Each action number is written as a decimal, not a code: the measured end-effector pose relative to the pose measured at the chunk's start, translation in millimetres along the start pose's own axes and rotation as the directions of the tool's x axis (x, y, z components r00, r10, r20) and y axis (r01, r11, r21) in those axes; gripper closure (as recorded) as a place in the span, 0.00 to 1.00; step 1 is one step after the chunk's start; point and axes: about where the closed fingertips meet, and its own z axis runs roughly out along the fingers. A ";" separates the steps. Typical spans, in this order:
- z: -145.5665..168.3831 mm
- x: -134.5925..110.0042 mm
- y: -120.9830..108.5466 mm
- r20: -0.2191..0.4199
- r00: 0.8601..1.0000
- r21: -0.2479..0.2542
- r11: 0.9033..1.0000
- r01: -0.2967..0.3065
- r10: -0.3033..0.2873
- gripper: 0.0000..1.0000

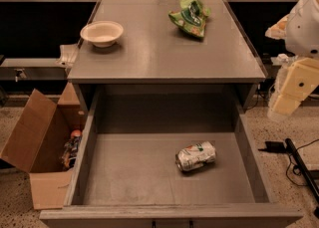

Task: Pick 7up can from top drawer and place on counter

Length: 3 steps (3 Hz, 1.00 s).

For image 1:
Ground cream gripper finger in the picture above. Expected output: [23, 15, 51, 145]
[267, 93, 300, 122]

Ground crushed 7up soda can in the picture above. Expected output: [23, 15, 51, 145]
[175, 141, 216, 172]

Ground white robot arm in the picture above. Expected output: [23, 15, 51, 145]
[265, 0, 319, 122]

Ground grey counter cabinet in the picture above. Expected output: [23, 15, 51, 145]
[68, 0, 266, 105]

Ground open grey top drawer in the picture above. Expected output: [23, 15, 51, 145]
[40, 86, 302, 228]

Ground white cloth beside counter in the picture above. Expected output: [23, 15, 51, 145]
[56, 44, 79, 68]

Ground black power adapter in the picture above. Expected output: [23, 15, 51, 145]
[259, 141, 286, 153]

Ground black floor stand bar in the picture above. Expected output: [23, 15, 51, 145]
[285, 138, 319, 219]

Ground green chip bag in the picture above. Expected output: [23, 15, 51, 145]
[168, 0, 211, 39]

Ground white paper bowl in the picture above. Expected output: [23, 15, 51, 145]
[80, 21, 124, 48]

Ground bottles inside cardboard box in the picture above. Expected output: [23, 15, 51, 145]
[61, 129, 82, 170]

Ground open cardboard box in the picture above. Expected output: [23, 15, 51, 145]
[1, 84, 86, 210]

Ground black cable on floor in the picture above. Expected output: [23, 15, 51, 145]
[285, 138, 319, 187]

